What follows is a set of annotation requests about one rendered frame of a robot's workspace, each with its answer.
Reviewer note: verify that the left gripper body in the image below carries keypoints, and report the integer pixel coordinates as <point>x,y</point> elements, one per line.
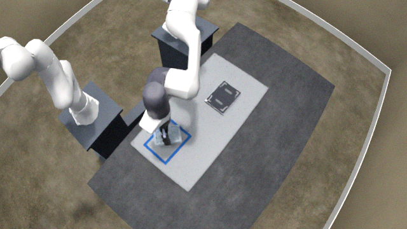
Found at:
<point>164,125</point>

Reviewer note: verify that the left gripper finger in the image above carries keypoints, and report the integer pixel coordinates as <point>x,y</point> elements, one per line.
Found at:
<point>165,137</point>

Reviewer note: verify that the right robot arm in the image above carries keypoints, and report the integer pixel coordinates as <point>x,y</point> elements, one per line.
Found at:
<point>18,62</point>

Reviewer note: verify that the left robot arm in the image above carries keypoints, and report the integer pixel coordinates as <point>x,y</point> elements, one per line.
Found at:
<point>164,81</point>

